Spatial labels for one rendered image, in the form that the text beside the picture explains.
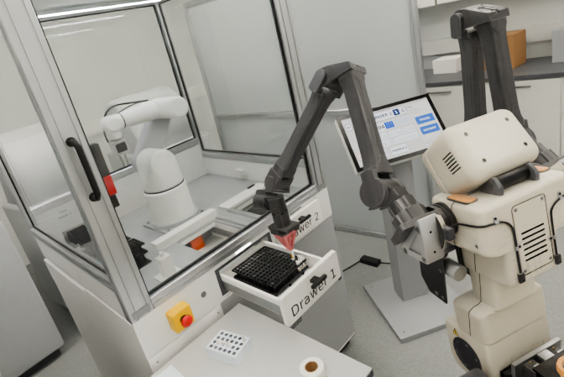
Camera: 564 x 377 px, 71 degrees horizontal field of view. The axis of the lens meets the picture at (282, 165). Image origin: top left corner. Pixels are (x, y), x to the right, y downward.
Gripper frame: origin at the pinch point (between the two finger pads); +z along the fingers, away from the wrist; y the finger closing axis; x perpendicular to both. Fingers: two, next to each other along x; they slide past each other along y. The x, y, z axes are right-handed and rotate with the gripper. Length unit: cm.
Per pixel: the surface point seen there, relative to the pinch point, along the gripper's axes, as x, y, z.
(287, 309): -15.8, 11.3, 10.7
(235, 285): -17.1, -14.9, 9.1
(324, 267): 4.2, 10.1, 7.8
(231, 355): -33.9, 1.4, 18.5
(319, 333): 24, -30, 67
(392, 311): 78, -29, 91
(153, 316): -45.2, -20.0, 4.1
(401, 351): 58, -12, 96
